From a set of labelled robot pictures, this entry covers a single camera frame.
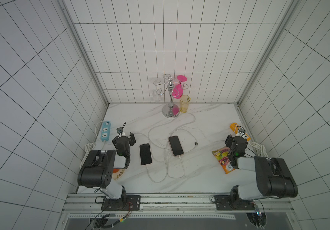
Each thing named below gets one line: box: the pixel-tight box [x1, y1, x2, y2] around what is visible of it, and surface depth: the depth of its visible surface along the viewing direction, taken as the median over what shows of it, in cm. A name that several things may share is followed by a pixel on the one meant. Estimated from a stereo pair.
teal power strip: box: [100, 120, 111, 142], surface depth 102 cm
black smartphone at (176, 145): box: [168, 135, 185, 157], surface depth 95 cm
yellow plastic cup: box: [179, 94, 191, 113], surface depth 109 cm
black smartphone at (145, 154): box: [139, 143, 153, 166], surface depth 92 cm
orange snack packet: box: [212, 146, 236, 175], surface depth 88 cm
